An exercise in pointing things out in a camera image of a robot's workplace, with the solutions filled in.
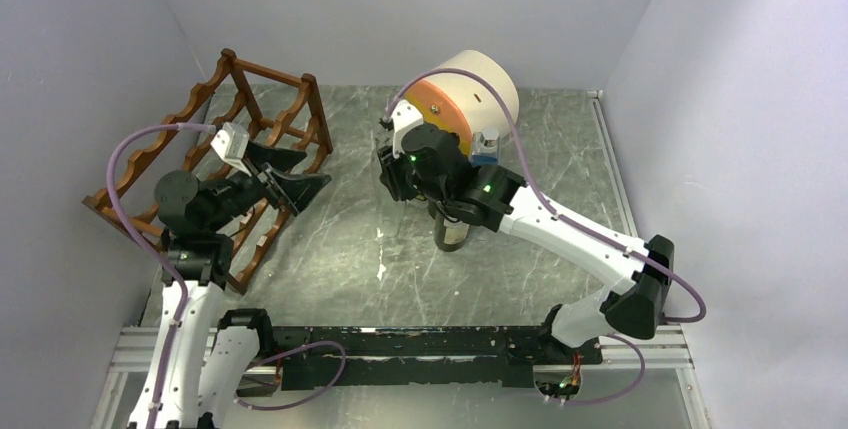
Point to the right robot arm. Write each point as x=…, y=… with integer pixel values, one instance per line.
x=429, y=163

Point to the aluminium frame rail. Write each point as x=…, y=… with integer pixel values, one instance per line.
x=667, y=351

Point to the dark green wine bottle front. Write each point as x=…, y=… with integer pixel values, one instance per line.
x=448, y=236

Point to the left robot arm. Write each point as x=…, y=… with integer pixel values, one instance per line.
x=200, y=361

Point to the clear glass wine bottle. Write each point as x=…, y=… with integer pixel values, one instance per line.
x=390, y=210

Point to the cream orange yellow cylinder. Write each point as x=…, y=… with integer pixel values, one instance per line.
x=463, y=106

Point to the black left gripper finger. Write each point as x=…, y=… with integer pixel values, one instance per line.
x=277, y=158
x=297, y=191

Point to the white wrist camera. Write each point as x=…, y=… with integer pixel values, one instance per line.
x=230, y=143
x=404, y=118

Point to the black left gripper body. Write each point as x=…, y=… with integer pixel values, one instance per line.
x=275, y=195

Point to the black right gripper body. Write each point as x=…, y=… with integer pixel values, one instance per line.
x=403, y=179

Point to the blue bottle with silver cap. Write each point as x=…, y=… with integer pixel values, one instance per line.
x=485, y=148

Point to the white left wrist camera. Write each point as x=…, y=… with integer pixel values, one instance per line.
x=230, y=143

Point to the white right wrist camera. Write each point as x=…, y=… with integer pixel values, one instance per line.
x=404, y=118

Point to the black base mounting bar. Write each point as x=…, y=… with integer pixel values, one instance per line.
x=306, y=358

